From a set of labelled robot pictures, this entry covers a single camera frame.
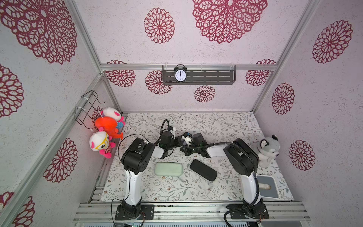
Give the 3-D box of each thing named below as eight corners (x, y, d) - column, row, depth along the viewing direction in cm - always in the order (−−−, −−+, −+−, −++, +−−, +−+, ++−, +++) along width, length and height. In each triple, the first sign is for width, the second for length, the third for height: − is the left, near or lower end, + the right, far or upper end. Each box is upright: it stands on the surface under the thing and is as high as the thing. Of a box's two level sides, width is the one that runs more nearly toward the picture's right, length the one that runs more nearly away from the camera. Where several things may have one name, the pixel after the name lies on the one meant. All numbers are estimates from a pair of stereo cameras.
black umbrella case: (188, 168, 91) (189, 167, 89) (193, 160, 95) (194, 158, 92) (214, 182, 85) (214, 181, 83) (218, 173, 89) (219, 171, 87)
